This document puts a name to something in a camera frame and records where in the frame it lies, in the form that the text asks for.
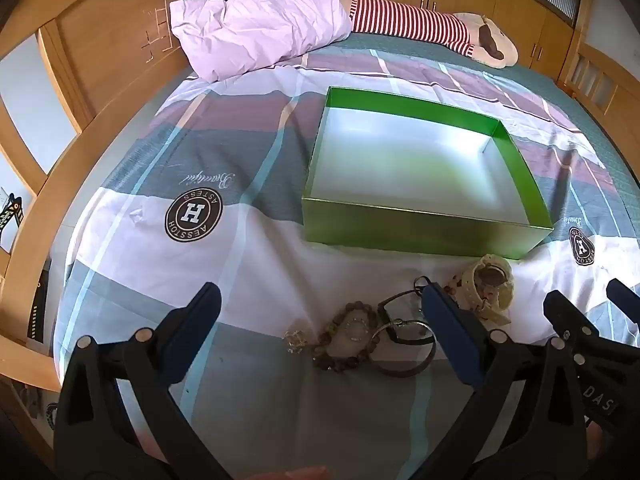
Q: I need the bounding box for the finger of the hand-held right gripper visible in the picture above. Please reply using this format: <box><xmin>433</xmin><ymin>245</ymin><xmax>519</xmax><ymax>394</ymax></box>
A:
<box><xmin>606</xmin><ymin>278</ymin><xmax>640</xmax><ymax>321</ymax></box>
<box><xmin>544</xmin><ymin>289</ymin><xmax>640</xmax><ymax>386</ymax></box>

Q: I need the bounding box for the black box with yellow strip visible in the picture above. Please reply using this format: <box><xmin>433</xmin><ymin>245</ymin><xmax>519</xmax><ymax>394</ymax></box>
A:
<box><xmin>27</xmin><ymin>260</ymin><xmax>53</xmax><ymax>346</ymax></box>

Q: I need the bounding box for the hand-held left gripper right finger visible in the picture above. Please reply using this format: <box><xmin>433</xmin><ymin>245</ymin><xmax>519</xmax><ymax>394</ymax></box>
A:
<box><xmin>420</xmin><ymin>282</ymin><xmax>588</xmax><ymax>480</ymax></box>

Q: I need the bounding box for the pink pillow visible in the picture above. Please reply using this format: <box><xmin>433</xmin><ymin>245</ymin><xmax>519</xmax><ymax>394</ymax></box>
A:
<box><xmin>169</xmin><ymin>0</ymin><xmax>353</xmax><ymax>82</ymax></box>

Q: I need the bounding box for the green cardboard box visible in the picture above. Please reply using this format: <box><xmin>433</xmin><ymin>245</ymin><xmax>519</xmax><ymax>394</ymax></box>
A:
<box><xmin>301</xmin><ymin>86</ymin><xmax>555</xmax><ymax>261</ymax></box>

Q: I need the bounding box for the brown wooden bead bracelet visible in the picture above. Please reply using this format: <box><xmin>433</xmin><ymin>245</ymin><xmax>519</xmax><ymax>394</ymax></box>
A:
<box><xmin>312</xmin><ymin>300</ymin><xmax>382</xmax><ymax>374</ymax></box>

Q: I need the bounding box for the black wrist watch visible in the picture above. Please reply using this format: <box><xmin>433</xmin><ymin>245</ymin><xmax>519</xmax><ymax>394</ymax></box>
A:
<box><xmin>377</xmin><ymin>276</ymin><xmax>440</xmax><ymax>346</ymax></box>

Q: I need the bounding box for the wooden bed footboard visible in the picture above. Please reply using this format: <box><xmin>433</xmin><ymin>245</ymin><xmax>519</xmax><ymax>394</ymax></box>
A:
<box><xmin>557</xmin><ymin>42</ymin><xmax>640</xmax><ymax>161</ymax></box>

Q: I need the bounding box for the wooden wardrobe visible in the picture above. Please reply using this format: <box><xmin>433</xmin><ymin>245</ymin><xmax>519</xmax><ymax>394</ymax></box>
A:
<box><xmin>420</xmin><ymin>0</ymin><xmax>576</xmax><ymax>81</ymax></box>

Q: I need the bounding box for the white wrist watch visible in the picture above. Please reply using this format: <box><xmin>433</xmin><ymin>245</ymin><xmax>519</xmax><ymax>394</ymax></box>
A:
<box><xmin>460</xmin><ymin>255</ymin><xmax>516</xmax><ymax>324</ymax></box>

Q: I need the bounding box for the black and yellow object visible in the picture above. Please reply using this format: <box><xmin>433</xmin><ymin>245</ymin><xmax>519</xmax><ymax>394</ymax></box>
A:
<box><xmin>0</xmin><ymin>187</ymin><xmax>23</xmax><ymax>253</ymax></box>

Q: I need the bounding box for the wooden headboard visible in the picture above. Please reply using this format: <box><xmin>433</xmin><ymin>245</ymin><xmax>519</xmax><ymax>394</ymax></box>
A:
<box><xmin>0</xmin><ymin>0</ymin><xmax>201</xmax><ymax>461</ymax></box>

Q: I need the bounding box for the clear crystal bracelet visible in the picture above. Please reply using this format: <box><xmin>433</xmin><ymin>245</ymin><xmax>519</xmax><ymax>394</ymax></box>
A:
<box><xmin>283</xmin><ymin>329</ymin><xmax>310</xmax><ymax>353</ymax></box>

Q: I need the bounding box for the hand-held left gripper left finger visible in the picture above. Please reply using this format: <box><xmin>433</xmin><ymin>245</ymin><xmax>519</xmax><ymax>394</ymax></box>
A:
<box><xmin>52</xmin><ymin>282</ymin><xmax>236</xmax><ymax>480</ymax></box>

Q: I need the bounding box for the striped plush toy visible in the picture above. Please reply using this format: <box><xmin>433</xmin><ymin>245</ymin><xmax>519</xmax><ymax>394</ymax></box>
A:
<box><xmin>336</xmin><ymin>0</ymin><xmax>519</xmax><ymax>69</ymax></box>

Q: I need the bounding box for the person's right hand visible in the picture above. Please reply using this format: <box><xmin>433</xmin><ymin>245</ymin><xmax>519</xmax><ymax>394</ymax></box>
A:
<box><xmin>585</xmin><ymin>420</ymin><xmax>608</xmax><ymax>477</ymax></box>

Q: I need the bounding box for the bronze metal bangle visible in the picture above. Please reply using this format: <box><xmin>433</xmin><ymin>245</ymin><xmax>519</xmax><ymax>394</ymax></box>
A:
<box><xmin>372</xmin><ymin>321</ymin><xmax>439</xmax><ymax>379</ymax></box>

